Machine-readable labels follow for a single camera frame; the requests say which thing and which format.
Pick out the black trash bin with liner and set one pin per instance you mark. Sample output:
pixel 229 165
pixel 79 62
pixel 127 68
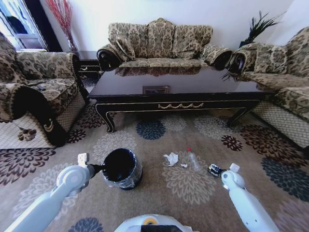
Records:
pixel 120 166

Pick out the bright window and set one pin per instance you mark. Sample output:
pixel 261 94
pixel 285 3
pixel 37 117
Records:
pixel 19 26

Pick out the crumpled white tissue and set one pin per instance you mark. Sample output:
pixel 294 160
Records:
pixel 172 158

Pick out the dark glossy coffee table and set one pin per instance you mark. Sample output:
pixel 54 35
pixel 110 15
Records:
pixel 169 79

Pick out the white robot front shell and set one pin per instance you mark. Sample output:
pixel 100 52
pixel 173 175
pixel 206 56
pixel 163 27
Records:
pixel 154 223

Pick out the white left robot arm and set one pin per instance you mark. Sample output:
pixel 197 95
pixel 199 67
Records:
pixel 67 180

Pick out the green leafy plant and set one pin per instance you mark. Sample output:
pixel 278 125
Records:
pixel 259 26

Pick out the black remote control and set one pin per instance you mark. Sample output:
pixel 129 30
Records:
pixel 41 87

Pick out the floral sofa cushion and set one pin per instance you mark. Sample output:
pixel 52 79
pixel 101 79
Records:
pixel 125 47

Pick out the beige flower-patterned rug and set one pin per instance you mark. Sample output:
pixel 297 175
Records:
pixel 183 193

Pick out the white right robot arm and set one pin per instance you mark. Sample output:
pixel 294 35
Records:
pixel 241 200

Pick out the floral armchair with tassel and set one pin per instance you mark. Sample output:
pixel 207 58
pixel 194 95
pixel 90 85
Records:
pixel 55 94

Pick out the black plant pot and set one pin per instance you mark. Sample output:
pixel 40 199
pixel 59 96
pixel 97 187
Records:
pixel 243 44

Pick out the floral armchair cushion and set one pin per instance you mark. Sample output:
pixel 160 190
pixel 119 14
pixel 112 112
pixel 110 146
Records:
pixel 271 59

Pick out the floral three-seat sofa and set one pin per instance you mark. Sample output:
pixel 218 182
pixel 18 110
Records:
pixel 159 41

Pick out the clear plastic bottle red cap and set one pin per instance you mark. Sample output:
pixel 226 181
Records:
pixel 194 162

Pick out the red dried branches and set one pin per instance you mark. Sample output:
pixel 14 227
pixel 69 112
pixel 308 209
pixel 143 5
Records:
pixel 63 17

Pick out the small white paper scrap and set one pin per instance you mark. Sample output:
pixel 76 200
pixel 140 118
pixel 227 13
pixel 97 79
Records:
pixel 184 165

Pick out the dark curtain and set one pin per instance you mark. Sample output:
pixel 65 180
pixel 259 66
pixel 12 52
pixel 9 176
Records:
pixel 44 24

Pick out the floral armchair with cushion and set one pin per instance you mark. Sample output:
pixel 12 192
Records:
pixel 285 82

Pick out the dark wooden side table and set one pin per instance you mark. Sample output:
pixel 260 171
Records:
pixel 88 68

